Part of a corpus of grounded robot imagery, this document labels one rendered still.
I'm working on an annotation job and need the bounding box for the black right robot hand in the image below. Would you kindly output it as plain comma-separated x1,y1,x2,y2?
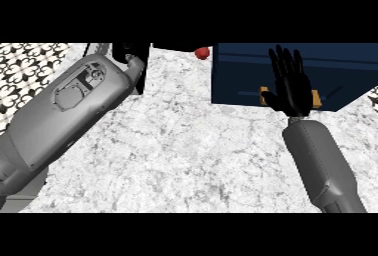
259,44,314,119

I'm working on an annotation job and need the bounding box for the red can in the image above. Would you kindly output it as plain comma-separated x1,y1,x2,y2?
193,46,212,61

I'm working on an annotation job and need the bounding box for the dark blue open drawer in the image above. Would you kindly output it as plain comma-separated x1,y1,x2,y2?
209,42,378,113

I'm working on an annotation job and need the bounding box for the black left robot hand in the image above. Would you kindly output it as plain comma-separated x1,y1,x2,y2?
110,42,152,96

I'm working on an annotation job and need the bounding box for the tan wooden drawer handle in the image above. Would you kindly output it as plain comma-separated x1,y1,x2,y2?
258,86,323,110

